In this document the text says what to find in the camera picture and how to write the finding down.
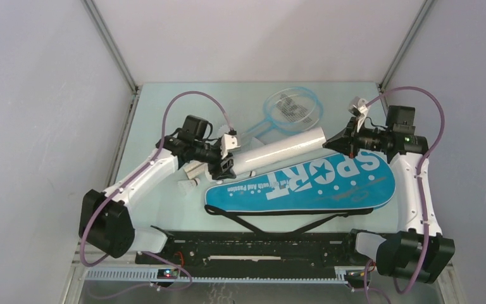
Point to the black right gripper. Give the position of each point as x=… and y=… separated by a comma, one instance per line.
x=347, y=142

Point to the blue racket bag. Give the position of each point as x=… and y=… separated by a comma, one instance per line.
x=329, y=184

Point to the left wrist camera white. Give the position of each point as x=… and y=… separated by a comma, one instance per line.
x=229, y=143

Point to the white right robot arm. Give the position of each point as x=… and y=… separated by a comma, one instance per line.
x=418, y=248

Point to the white shuttlecock tube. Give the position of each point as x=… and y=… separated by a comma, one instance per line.
x=284, y=149

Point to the grey cable duct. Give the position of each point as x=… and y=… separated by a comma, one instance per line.
x=151, y=275

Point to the blue racket upper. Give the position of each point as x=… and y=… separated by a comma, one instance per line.
x=287, y=107

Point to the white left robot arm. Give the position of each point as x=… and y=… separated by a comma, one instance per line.
x=106, y=216

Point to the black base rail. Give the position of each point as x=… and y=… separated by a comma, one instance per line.
x=246, y=254

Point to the aluminium frame post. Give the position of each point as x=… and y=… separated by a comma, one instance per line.
x=105, y=34
x=406, y=43

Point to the aluminium frame post left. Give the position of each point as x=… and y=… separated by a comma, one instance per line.
x=105, y=34

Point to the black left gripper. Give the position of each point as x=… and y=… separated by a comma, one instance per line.
x=226, y=171

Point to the aluminium frame post right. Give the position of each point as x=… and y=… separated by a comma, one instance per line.
x=406, y=43

